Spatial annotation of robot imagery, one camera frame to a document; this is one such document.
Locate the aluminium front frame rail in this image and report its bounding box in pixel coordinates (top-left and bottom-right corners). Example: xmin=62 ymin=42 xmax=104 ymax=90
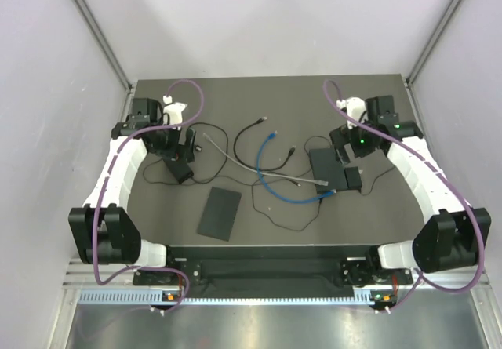
xmin=60 ymin=258 xmax=493 ymax=291

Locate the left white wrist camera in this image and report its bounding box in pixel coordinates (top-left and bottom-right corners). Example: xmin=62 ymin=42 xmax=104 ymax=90
xmin=162 ymin=95 xmax=187 ymax=131

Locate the grey ethernet cable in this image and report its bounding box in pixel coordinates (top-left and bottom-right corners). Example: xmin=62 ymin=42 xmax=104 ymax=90
xmin=202 ymin=132 xmax=329 ymax=187

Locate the left aluminium frame post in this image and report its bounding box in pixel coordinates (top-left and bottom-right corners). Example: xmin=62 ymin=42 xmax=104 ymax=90
xmin=72 ymin=0 xmax=133 ymax=93

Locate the adapter thin black cord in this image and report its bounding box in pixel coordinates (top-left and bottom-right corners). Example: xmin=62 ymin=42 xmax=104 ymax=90
xmin=141 ymin=123 xmax=230 ymax=187
xmin=250 ymin=135 xmax=399 ymax=232

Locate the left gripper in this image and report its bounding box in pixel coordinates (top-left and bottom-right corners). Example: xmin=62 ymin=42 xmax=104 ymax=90
xmin=150 ymin=119 xmax=195 ymax=164

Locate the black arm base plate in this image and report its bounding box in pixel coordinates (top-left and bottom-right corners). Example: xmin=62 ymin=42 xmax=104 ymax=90
xmin=167 ymin=245 xmax=413 ymax=286

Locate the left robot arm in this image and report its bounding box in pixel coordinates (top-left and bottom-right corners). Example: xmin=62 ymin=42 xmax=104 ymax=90
xmin=68 ymin=96 xmax=195 ymax=284

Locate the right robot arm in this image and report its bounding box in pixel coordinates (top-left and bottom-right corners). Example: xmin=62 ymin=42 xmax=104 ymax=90
xmin=330 ymin=96 xmax=491 ymax=286

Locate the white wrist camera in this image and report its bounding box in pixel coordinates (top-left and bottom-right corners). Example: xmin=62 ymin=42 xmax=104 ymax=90
xmin=162 ymin=95 xmax=187 ymax=131
xmin=336 ymin=96 xmax=368 ymax=122

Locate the black power adapter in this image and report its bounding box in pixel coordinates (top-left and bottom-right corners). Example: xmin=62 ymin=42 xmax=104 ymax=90
xmin=162 ymin=156 xmax=195 ymax=185
xmin=344 ymin=167 xmax=362 ymax=191

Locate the black network switch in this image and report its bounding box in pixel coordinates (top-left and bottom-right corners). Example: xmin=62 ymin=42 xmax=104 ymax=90
xmin=309 ymin=147 xmax=348 ymax=194
xmin=197 ymin=187 xmax=242 ymax=242

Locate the aluminium frame post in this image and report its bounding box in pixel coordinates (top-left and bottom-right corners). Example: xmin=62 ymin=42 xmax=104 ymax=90
xmin=404 ymin=0 xmax=464 ymax=89
xmin=72 ymin=0 xmax=133 ymax=93

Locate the right aluminium frame post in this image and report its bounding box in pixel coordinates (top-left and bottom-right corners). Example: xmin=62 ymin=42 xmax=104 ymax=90
xmin=404 ymin=0 xmax=464 ymax=89

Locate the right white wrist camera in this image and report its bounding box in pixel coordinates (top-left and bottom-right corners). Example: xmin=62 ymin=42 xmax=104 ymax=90
xmin=336 ymin=96 xmax=368 ymax=122

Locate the black ethernet cable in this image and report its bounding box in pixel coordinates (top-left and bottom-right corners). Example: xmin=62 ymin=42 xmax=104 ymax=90
xmin=234 ymin=116 xmax=297 ymax=172

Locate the slotted grey cable duct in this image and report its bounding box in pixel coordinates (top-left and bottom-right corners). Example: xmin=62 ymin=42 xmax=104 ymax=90
xmin=78 ymin=289 xmax=395 ymax=306

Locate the blue ethernet cable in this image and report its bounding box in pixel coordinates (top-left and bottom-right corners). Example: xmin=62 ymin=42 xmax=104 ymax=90
xmin=256 ymin=130 xmax=338 ymax=202

